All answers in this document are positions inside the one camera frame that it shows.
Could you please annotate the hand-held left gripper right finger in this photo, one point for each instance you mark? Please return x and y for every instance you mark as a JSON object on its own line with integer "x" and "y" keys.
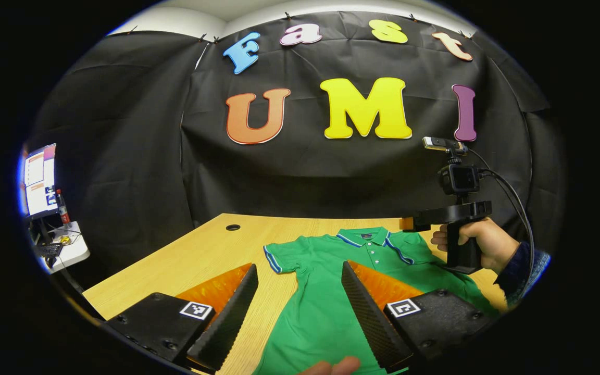
{"x": 367, "y": 312}

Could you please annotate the white side desk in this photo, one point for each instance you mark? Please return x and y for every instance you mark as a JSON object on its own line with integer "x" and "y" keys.
{"x": 73, "y": 252}

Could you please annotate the black backdrop cloth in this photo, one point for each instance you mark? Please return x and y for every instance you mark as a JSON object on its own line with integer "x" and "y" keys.
{"x": 305, "y": 177}

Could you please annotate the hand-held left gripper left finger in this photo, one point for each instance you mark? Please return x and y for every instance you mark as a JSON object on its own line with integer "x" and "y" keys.
{"x": 235, "y": 312}

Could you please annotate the round black table grommet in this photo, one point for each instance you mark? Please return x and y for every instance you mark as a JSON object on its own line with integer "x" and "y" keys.
{"x": 233, "y": 227}

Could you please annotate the computer monitor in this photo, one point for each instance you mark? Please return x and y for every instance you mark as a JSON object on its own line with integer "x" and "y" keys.
{"x": 39, "y": 179}

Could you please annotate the black keyboard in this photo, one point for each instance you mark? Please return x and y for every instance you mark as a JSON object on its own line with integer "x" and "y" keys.
{"x": 47, "y": 250}

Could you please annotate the green T-shirt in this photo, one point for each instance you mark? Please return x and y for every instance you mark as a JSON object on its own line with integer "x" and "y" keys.
{"x": 326, "y": 312}

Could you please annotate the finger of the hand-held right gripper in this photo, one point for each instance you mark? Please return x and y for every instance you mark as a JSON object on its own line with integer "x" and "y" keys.
{"x": 415, "y": 224}

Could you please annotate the red bottle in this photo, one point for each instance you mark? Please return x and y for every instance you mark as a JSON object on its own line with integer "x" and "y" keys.
{"x": 63, "y": 208}

